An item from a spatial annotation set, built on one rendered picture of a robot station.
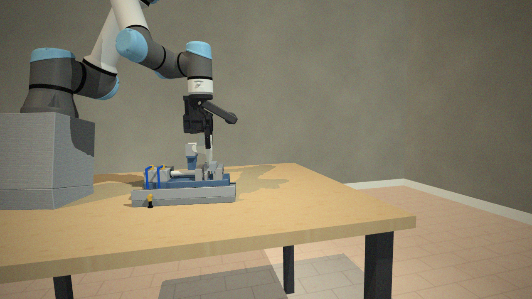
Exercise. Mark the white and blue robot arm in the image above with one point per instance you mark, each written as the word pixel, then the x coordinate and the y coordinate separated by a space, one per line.
pixel 55 75

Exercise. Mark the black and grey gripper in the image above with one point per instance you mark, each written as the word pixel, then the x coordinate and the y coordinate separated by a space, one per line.
pixel 195 120

